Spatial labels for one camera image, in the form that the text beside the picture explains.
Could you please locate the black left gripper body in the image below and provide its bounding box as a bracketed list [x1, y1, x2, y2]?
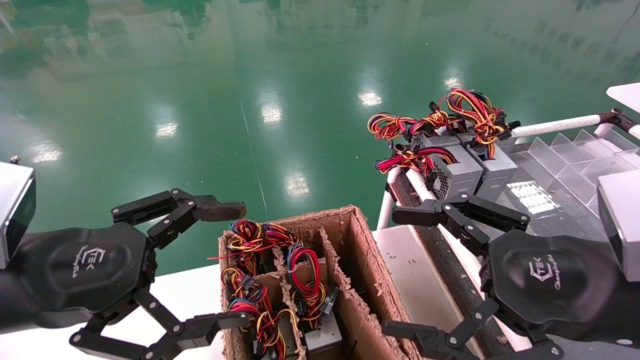
[10, 222, 157, 329]

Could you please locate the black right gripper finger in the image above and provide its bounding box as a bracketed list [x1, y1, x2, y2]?
[391, 194, 531, 256]
[382, 299, 564, 360]

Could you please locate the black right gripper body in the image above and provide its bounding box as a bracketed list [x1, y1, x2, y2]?
[479, 230, 640, 346]

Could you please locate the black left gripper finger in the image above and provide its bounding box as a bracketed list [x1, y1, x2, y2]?
[111, 188, 247, 251]
[69, 287, 251, 360]

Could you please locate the power supply with red loop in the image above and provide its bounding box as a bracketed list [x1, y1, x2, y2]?
[286, 244, 346, 360]

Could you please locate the grey power supply mesh side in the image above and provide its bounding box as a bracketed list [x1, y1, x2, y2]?
[375, 144, 484, 202]

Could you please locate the grey power supply plain side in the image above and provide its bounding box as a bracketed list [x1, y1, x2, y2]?
[446, 87, 522, 202]

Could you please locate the dark conveyor belt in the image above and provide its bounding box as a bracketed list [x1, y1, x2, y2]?
[500, 145, 618, 246]

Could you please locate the power supply with black connectors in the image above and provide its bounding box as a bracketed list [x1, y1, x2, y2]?
[221, 266, 301, 360]

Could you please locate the short white support tube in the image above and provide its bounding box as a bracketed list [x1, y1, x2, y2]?
[376, 167, 401, 231]

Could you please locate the worn brown cardboard divider box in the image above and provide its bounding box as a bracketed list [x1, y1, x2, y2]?
[218, 204, 426, 360]

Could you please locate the clear acrylic divider rack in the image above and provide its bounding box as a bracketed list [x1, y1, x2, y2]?
[520, 129, 640, 221]

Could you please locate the white crossbar tube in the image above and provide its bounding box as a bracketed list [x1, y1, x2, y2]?
[510, 114, 603, 139]

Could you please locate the black tube joint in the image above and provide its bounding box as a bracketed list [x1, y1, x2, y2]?
[597, 107, 640, 134]

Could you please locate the white panel corner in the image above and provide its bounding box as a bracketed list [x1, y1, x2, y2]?
[606, 82, 640, 115]

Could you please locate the long white rail tube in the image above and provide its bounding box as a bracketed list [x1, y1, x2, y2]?
[405, 169, 533, 353]

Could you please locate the rear tall wire bundle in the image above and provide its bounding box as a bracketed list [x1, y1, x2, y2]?
[207, 219, 303, 266]

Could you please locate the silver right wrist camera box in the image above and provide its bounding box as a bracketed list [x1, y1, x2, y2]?
[597, 169, 640, 283]

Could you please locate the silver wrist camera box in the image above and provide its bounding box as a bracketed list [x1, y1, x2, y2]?
[0, 155, 37, 271]
[597, 169, 640, 283]

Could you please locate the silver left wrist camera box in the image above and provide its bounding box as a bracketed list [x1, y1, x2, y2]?
[0, 155, 37, 271]

